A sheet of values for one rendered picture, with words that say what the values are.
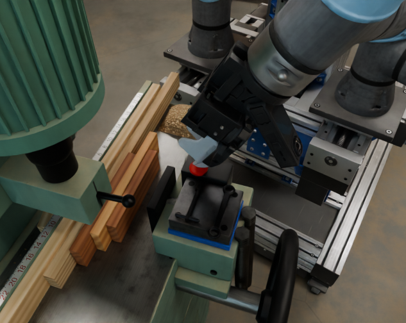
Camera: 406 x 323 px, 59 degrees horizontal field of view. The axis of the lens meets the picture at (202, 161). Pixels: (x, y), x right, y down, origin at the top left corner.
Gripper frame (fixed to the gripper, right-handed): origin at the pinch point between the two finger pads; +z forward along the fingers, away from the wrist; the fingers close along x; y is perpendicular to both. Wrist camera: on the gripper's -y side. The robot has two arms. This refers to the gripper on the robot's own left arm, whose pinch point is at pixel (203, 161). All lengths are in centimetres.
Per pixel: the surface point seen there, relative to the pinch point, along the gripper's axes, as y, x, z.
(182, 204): -0.8, 6.2, 3.9
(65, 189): 14.8, 13.0, 4.9
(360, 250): -100, -57, 62
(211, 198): -4.2, 3.8, 1.9
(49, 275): 10.4, 20.7, 17.3
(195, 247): -5.9, 10.5, 5.8
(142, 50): 36, -173, 141
